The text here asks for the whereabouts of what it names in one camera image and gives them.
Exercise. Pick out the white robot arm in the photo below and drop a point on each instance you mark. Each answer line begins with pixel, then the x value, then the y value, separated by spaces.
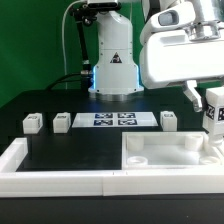
pixel 115 72

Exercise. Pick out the white U-shaped obstacle fence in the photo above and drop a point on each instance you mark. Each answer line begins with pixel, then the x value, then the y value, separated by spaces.
pixel 204 179

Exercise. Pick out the white square table top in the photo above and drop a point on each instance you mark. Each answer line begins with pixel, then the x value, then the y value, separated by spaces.
pixel 164 150

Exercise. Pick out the white sheet with tags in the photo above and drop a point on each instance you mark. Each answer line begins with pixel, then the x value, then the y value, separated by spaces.
pixel 114 119

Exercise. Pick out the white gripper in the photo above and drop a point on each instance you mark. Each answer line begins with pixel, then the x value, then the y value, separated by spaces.
pixel 182 43

